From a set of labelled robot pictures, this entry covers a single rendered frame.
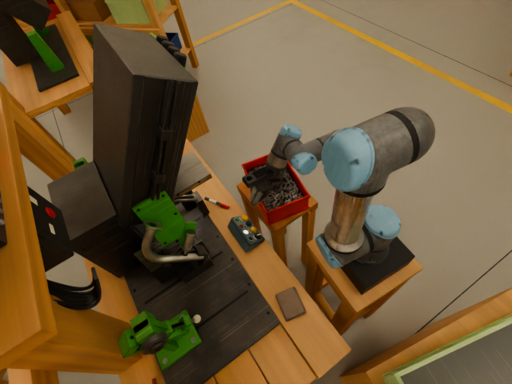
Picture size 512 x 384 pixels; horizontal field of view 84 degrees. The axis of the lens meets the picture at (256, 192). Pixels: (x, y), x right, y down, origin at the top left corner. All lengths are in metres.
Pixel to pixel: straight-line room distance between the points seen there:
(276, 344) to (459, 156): 2.29
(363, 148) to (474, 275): 1.90
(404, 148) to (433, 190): 2.03
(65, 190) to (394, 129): 1.06
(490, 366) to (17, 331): 1.24
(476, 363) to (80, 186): 1.45
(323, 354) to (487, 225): 1.81
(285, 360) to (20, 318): 0.77
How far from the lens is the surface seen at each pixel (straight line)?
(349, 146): 0.54
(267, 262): 1.15
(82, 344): 0.94
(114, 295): 1.34
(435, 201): 2.55
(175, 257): 1.09
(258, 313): 1.10
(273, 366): 1.10
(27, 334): 0.60
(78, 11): 4.03
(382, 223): 0.95
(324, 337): 1.09
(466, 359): 1.25
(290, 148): 0.96
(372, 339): 2.04
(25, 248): 0.69
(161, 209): 0.99
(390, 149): 0.57
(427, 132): 0.62
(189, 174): 1.15
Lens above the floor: 1.98
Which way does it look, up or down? 55 degrees down
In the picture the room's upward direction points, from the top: 13 degrees counter-clockwise
